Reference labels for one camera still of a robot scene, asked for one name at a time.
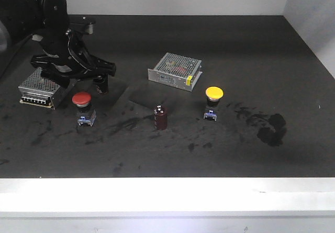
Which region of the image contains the dark red capacitor front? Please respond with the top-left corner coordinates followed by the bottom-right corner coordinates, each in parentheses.
top-left (154, 105), bottom-right (168, 130)

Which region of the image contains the small metal mesh power supply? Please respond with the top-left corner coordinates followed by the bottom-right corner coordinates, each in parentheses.
top-left (148, 52), bottom-right (202, 92)

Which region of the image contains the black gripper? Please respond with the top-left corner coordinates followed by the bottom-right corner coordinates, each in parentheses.
top-left (30, 20), bottom-right (116, 88)

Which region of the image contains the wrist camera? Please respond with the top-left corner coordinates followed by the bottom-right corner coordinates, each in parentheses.
top-left (70, 15), bottom-right (96, 35)

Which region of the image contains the dark red capacitor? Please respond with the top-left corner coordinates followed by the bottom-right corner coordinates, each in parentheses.
top-left (154, 105), bottom-right (168, 130)
top-left (93, 75), bottom-right (109, 95)

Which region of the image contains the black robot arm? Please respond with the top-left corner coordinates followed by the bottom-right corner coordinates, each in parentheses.
top-left (1, 0), bottom-right (116, 94)

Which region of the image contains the dark red capacitor rear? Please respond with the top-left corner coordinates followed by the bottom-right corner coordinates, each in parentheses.
top-left (93, 75), bottom-right (109, 95)

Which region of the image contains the red mushroom push button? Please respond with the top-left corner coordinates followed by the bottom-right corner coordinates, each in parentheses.
top-left (72, 92), bottom-right (96, 127)

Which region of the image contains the yellow mushroom push button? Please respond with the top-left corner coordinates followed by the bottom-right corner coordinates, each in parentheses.
top-left (203, 86), bottom-right (224, 121)

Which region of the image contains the large metal mesh power supply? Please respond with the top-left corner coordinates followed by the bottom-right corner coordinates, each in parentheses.
top-left (18, 66), bottom-right (78, 110)

